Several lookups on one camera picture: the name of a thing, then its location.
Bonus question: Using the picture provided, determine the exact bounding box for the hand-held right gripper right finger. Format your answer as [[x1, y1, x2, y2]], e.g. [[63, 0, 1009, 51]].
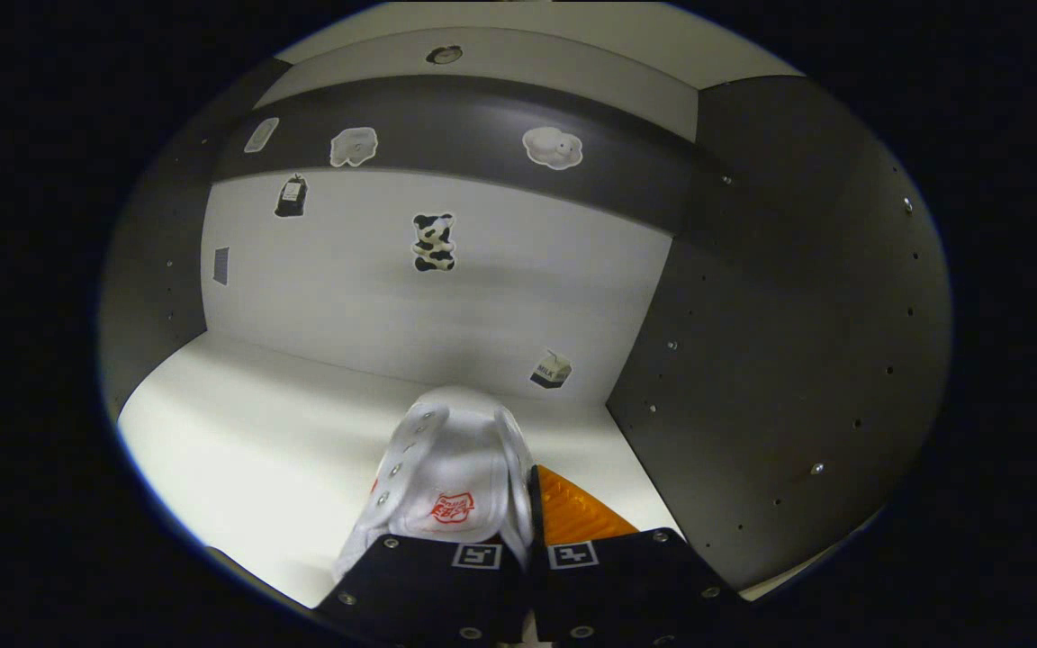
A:
[[528, 463, 753, 647]]

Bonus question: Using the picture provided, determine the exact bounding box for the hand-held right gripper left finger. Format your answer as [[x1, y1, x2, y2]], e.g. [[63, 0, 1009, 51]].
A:
[[313, 533, 533, 647]]

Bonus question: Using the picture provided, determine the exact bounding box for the white canvas shoe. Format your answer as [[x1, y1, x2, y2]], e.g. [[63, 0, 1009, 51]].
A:
[[331, 387, 537, 581]]

